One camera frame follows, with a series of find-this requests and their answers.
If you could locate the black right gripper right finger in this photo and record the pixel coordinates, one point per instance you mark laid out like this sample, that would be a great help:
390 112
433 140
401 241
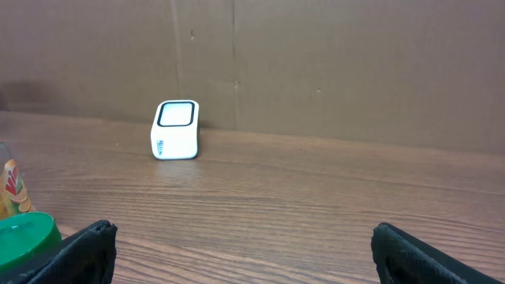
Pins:
401 258

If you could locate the green lid jar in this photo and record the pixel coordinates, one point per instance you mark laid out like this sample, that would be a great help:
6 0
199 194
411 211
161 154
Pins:
26 235

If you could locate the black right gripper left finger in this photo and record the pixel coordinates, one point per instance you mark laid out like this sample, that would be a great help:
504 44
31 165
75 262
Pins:
86 257

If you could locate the white barcode scanner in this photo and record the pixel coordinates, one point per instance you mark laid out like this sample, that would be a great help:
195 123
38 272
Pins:
175 130

